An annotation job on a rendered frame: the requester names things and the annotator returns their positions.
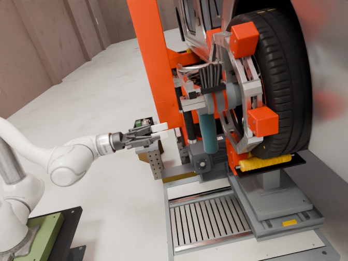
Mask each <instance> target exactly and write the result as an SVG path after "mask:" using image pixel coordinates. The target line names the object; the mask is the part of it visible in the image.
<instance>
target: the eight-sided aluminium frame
mask: <svg viewBox="0 0 348 261"><path fill-rule="evenodd" d="M229 41H230V32H228V31H223V32H219V33H215V34H212V37H211V48H210V57H209V63H210V62H214V61H216V59H218V57H215V56H216V44H219V46H220V45H221V46H222V47H224V48H226V50H227V52H228V54H229V57H230V60H231V63H232V65H233V68H234V71H235V74H236V77H237V80H238V83H239V86H240V91H241V96H242V109H243V123H244V137H242V135H241V134H240V133H239V132H238V130H237V129H236V127H235V125H234V123H233V120H232V117H231V114H230V110H226V111H225V113H226V117H227V120H228V123H229V124H226V122H225V119H224V116H223V112H218V114H219V117H220V121H221V125H222V130H223V132H224V135H225V136H226V137H227V139H228V140H229V142H230V143H231V145H232V147H233V148H234V149H235V152H236V153H237V154H242V153H246V152H250V151H252V149H253V148H255V147H256V146H257V145H258V144H260V143H262V141H263V137H259V138H257V137H256V136H255V135H254V133H253V132H252V131H251V130H250V129H249V128H248V122H247V110H251V97H253V109H255V108H259V107H262V106H263V104H262V94H263V90H262V85H261V81H260V78H259V77H258V75H257V72H256V69H255V67H254V64H253V62H252V59H251V56H250V55H249V56H245V57H242V58H241V59H242V61H243V64H244V67H245V69H246V73H247V75H248V78H249V81H247V79H246V76H245V73H244V71H243V68H242V65H241V62H240V60H239V58H237V59H235V58H234V56H233V54H232V52H231V50H230V48H229ZM232 133H233V134H234V135H235V137H236V139H237V140H238V142H239V143H237V141H236V140H235V138H234V137H233V135H232Z"/></svg>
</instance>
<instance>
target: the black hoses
mask: <svg viewBox="0 0 348 261"><path fill-rule="evenodd" d="M198 71H199V77H200V83H201V88H200V90H201V93H202V95H204V94H209V93H213V92H217V91H221V90H225V89H226V84H225V83H220V82H221V80H222V75H221V73H222V65H221V64H220V63H219V64H217V65H216V64H212V63H210V64H209V65H207V66H206V67H202V68H200V69H199V70H198ZM229 74H231V75H232V76H233V75H236V74H235V72H234V71H233V70H231V71H229Z"/></svg>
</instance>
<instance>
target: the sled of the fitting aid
mask: <svg viewBox="0 0 348 261"><path fill-rule="evenodd" d="M227 176H228V182H229V184H230V186H231V188H232V190H233V192H234V194H235V196H236V199H237V201H238V203H239V205H240V207H241V209H242V211H243V213H244V216H245V218H246V220H247V222H248V224H249V226H250V228H251V230H252V232H253V234H254V237H255V239H256V241H257V242H259V241H264V240H268V239H272V238H277V237H282V236H286V235H291V234H295V233H300V232H303V231H307V230H312V229H317V228H321V227H323V226H324V219H325V217H324V216H323V215H322V214H321V213H320V212H319V211H318V209H317V208H316V207H315V206H314V205H313V209H312V210H307V211H303V212H298V213H293V214H289V215H285V216H280V217H275V218H272V219H268V220H263V221H259V222H258V221H257V219H256V217H255V215H254V213H253V211H252V209H251V207H250V205H249V203H248V201H247V200H246V198H245V196H244V194H243V192H242V190H241V188H240V186H239V184H238V182H237V180H236V179H235V177H234V174H233V172H229V173H227Z"/></svg>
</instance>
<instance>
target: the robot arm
mask: <svg viewBox="0 0 348 261"><path fill-rule="evenodd" d="M165 129H168V125H167V123H162V124H157V125H153V126H151V124H148V125H144V126H140V127H136V128H132V129H129V130H128V133H126V134H123V133H122V132H116V133H113V134H112V133H110V132H109V133H104V134H99V135H89V136H83V137H79V138H76V139H73V140H71V141H69V142H67V143H65V144H64V145H63V146H56V147H54V148H52V149H46V148H41V147H39V146H36V145H35V144H33V143H32V142H31V141H30V140H29V139H28V138H27V137H26V136H25V135H24V134H22V133H21V132H20V131H19V130H18V129H17V128H16V127H15V126H14V125H13V124H11V123H10V122H9V121H7V120H5V119H3V118H1V117H0V174H1V176H2V178H3V180H4V183H3V185H2V191H3V200H0V261H12V260H13V259H15V258H18V257H25V256H28V255H29V254H30V251H31V247H32V244H33V242H34V239H35V237H36V235H37V233H38V231H39V230H40V226H39V225H36V226H34V227H31V228H28V227H27V225H26V224H27V220H28V217H29V215H30V213H31V212H32V211H33V210H34V209H35V207H36V206H37V205H38V203H39V202H40V200H41V198H42V196H43V194H44V192H45V183H44V181H43V179H42V178H40V177H39V176H36V175H32V174H31V173H29V172H25V171H24V169H23V167H22V165H21V163H20V160H19V158H18V156H17V154H16V152H15V150H16V151H17V152H18V153H19V154H20V155H21V156H22V157H24V158H25V159H27V160H29V161H31V162H33V163H35V164H37V165H40V166H42V167H43V168H44V169H45V171H46V173H47V174H49V178H50V180H51V181H52V182H53V183H54V184H55V185H57V186H60V187H68V186H72V185H74V184H76V183H77V182H79V181H80V180H81V179H82V178H83V177H84V176H85V175H86V173H87V172H88V170H89V169H90V167H91V164H92V163H93V162H94V161H95V160H97V159H98V158H99V157H101V156H105V155H108V154H112V153H115V152H116V150H117V151H118V150H123V149H125V146H126V147H127V149H128V150H129V149H132V148H136V147H142V146H148V145H151V144H153V141H156V140H160V139H164V138H169V132H168V130H166V131H163V132H159V133H154V134H151V136H142V135H144V134H147V133H149V132H158V131H162V130H165Z"/></svg>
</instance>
